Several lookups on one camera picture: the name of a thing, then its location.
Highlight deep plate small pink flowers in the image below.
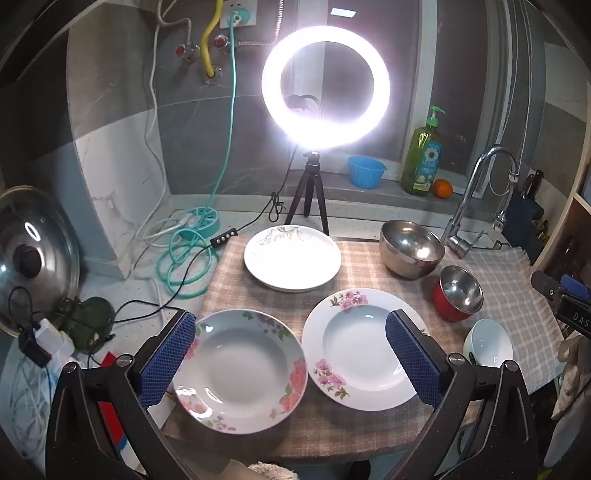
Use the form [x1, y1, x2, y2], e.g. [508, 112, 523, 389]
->
[301, 288, 433, 412]

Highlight blue plastic cup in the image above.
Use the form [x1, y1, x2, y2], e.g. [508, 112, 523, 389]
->
[347, 155, 387, 190]

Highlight window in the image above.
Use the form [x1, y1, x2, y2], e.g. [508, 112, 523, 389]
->
[259, 0, 546, 185]

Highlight white ring light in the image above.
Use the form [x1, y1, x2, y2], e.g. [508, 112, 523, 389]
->
[260, 25, 392, 154]

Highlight black tripod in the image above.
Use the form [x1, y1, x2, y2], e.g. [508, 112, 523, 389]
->
[283, 150, 330, 237]

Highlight braided metal hose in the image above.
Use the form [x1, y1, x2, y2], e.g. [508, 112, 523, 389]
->
[152, 0, 192, 51]
[233, 0, 284, 49]

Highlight black adapter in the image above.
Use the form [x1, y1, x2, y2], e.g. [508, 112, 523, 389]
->
[18, 336, 52, 368]

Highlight white plate grey floral print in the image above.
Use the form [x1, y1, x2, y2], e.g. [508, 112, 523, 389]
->
[243, 224, 343, 293]

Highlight wall socket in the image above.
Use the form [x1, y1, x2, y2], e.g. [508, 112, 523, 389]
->
[219, 0, 257, 29]

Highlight green dish soap bottle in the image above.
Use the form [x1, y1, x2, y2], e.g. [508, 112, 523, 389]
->
[400, 105, 447, 196]

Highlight dark knife block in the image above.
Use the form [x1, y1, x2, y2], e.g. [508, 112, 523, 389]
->
[501, 170, 546, 245]

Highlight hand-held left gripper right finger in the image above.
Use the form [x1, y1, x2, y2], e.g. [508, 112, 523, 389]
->
[385, 309, 540, 480]

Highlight yellow hose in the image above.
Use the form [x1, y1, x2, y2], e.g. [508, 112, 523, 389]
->
[200, 0, 225, 80]

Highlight chrome faucet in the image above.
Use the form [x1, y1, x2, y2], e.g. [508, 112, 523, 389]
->
[440, 144, 521, 259]

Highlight dark green object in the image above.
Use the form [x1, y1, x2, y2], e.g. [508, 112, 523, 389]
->
[62, 296, 115, 356]

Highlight red steel bowl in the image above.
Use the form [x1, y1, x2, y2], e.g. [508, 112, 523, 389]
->
[432, 265, 485, 324]

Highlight person's right hand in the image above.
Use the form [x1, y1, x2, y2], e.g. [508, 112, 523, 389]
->
[556, 333, 591, 407]

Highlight white cable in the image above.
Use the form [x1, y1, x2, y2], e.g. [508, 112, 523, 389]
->
[135, 28, 195, 241]

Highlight black cable with remote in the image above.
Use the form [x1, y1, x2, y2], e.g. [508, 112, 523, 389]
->
[85, 143, 301, 356]

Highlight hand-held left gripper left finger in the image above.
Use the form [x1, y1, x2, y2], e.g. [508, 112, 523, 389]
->
[45, 309, 205, 480]

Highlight beige towel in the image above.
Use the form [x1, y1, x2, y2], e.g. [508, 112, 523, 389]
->
[249, 460, 298, 480]

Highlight teal cable reel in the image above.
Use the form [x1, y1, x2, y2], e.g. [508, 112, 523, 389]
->
[178, 207, 222, 241]

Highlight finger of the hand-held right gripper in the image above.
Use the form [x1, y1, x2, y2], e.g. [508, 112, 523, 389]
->
[530, 271, 573, 308]
[560, 274, 591, 299]

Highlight white charger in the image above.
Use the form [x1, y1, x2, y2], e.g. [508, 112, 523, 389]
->
[34, 318, 64, 357]

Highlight small white bowl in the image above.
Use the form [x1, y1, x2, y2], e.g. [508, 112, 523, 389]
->
[462, 318, 515, 369]

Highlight deep plate large pink flowers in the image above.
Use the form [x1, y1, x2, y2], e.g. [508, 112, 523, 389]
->
[171, 309, 309, 435]

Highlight large steel bowl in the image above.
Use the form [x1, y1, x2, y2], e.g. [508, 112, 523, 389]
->
[379, 220, 447, 280]

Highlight teal cable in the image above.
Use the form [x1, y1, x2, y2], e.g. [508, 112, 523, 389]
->
[156, 11, 242, 299]

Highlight steel pot lid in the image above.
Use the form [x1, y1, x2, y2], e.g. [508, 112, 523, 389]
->
[0, 185, 82, 340]

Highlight wooden shelf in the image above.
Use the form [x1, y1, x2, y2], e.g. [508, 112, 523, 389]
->
[531, 182, 591, 287]

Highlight beige checked cloth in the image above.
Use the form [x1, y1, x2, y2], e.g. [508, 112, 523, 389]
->
[159, 237, 573, 464]

